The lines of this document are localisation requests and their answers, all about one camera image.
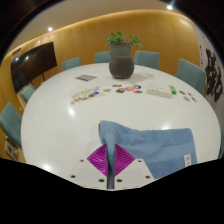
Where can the small green item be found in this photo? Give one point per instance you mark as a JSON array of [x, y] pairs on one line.
[[172, 90]]

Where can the round ceiling lights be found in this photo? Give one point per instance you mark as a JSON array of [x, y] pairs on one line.
[[169, 7]]

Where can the black television screen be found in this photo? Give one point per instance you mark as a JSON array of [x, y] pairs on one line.
[[33, 66]]

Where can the blue towel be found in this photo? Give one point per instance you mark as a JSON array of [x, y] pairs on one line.
[[160, 150]]

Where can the teal chairs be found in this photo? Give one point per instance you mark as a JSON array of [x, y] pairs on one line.
[[191, 74]]

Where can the grey booklet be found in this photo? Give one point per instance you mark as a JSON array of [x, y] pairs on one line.
[[86, 78]]

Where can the scattered colourful cards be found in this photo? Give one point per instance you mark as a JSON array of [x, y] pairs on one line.
[[86, 95]]

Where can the white flat box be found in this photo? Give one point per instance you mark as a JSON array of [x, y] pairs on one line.
[[159, 91]]

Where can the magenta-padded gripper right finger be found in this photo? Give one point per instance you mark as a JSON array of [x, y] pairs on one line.
[[123, 160]]

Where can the green plant in grey pot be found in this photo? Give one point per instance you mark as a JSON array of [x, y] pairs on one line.
[[121, 63]]

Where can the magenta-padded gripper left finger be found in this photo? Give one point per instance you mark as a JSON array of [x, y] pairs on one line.
[[98, 161]]

